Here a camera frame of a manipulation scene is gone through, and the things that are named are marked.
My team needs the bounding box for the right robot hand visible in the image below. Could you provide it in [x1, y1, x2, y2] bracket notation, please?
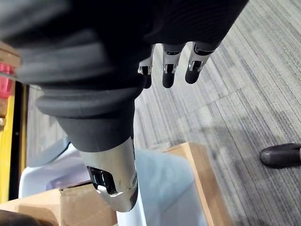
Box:
[0, 0, 250, 213]

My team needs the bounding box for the cardboard box on shelf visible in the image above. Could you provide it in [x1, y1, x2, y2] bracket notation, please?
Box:
[0, 41, 22, 69]

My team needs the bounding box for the red item on shelf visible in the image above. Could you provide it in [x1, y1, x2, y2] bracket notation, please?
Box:
[0, 62, 16, 100]

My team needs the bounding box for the brown cardboard box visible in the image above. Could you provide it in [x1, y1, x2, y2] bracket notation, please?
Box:
[0, 142, 234, 226]

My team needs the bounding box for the black plastic housing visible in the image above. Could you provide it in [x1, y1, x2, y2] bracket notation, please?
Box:
[0, 209, 41, 226]

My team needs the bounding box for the dark robot foot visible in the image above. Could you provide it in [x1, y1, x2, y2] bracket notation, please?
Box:
[259, 143, 301, 169]

